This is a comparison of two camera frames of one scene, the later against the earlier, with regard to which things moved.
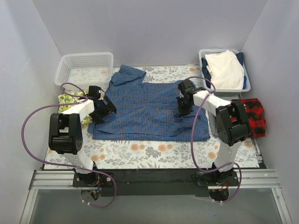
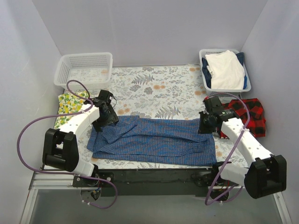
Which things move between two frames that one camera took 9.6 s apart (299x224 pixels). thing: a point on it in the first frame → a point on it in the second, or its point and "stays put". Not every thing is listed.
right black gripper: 183,108 → 204,127
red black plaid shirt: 257,120 stays put
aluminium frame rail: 43,179 stays put
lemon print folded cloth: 86,119 stays put
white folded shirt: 225,71 stays put
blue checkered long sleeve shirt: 147,111 → 151,141
